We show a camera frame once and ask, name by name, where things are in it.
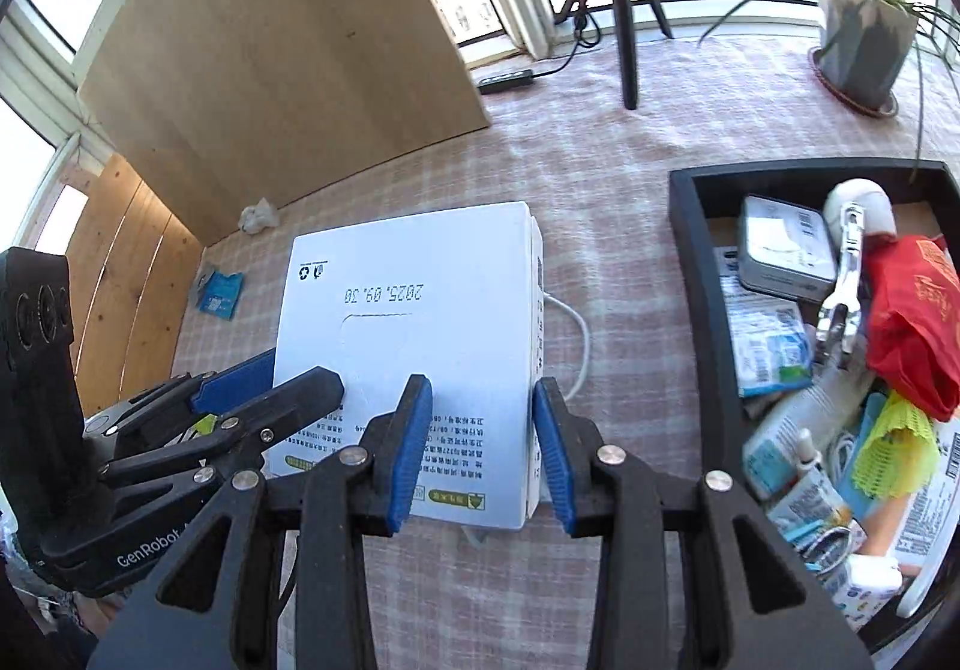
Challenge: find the white cardboard box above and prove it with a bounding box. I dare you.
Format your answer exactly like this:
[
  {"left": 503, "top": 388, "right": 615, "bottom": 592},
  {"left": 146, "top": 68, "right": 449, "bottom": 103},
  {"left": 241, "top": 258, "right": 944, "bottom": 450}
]
[{"left": 267, "top": 202, "right": 544, "bottom": 530}]

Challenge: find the blue plastic packet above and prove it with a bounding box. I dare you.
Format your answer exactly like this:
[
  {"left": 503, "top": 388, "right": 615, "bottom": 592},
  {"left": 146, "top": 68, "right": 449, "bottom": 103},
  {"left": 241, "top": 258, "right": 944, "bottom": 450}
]
[{"left": 197, "top": 270, "right": 244, "bottom": 321}]

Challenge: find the white plastic bottle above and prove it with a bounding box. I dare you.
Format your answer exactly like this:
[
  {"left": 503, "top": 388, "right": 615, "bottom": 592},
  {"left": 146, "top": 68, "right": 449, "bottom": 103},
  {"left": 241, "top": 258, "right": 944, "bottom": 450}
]
[{"left": 742, "top": 366, "right": 875, "bottom": 501}]

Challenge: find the pine wooden panel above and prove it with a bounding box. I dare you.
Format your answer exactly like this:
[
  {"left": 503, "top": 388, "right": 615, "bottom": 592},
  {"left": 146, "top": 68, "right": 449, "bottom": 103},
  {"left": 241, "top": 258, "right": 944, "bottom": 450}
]
[{"left": 67, "top": 154, "right": 202, "bottom": 416}]

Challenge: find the black storage tray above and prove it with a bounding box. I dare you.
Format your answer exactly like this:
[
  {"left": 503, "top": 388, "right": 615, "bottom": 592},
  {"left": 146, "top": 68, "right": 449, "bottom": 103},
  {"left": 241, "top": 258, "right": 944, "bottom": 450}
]
[{"left": 667, "top": 156, "right": 960, "bottom": 656}]

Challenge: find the yellow foam net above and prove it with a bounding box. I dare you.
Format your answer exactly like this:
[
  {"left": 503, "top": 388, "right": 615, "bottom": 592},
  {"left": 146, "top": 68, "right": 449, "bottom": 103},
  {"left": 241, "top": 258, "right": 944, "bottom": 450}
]
[{"left": 853, "top": 392, "right": 939, "bottom": 499}]

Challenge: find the crumpled white tissue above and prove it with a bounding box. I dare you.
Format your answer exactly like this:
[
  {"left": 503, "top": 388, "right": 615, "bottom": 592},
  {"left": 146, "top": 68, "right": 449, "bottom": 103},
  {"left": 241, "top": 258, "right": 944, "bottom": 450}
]
[{"left": 238, "top": 197, "right": 280, "bottom": 236}]

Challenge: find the white blue packet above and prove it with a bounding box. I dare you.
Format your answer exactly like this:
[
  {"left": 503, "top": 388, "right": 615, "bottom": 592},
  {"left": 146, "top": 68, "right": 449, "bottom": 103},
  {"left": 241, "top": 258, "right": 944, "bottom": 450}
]
[{"left": 727, "top": 298, "right": 814, "bottom": 399}]

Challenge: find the red fabric bag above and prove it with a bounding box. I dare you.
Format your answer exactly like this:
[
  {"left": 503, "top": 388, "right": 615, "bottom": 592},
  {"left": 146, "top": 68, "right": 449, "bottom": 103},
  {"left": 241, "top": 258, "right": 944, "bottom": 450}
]
[{"left": 866, "top": 234, "right": 958, "bottom": 423}]

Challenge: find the grey metal tin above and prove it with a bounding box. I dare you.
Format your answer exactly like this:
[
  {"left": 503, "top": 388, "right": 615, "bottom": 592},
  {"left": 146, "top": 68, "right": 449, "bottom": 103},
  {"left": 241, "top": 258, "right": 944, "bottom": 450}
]
[{"left": 737, "top": 195, "right": 836, "bottom": 303}]

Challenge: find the light wooden board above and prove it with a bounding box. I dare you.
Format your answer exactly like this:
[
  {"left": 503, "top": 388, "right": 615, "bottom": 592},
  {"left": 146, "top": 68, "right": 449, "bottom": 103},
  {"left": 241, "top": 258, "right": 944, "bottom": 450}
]
[{"left": 75, "top": 0, "right": 488, "bottom": 244}]

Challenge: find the white round ball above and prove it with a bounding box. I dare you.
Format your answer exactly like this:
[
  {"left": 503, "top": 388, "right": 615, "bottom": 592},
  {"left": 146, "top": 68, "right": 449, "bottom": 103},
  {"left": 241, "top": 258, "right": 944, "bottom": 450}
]
[{"left": 822, "top": 177, "right": 898, "bottom": 246}]

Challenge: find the pink plaid tablecloth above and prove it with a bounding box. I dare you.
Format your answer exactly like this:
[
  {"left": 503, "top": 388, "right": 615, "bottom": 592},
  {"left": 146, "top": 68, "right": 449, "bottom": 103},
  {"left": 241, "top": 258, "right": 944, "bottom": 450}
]
[{"left": 174, "top": 32, "right": 958, "bottom": 668}]

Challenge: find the black usb hub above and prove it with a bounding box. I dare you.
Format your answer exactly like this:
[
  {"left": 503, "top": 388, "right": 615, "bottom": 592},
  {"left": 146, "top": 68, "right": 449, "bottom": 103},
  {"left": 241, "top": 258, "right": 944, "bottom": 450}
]
[{"left": 477, "top": 68, "right": 537, "bottom": 96}]

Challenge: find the grey plant pot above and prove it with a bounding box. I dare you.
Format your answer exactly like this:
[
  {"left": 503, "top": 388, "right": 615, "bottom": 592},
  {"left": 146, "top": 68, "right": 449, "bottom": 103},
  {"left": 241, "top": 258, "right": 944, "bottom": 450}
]
[{"left": 812, "top": 0, "right": 918, "bottom": 117}]

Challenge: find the green spider plant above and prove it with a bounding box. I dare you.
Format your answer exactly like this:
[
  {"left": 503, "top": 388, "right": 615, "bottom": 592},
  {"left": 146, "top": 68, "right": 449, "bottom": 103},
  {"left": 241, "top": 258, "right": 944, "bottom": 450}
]
[{"left": 701, "top": 0, "right": 958, "bottom": 172}]

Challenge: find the white cable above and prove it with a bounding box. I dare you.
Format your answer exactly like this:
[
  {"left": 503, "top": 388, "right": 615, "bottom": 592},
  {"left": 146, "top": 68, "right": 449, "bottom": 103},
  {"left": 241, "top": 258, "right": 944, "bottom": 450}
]
[{"left": 457, "top": 289, "right": 593, "bottom": 552}]

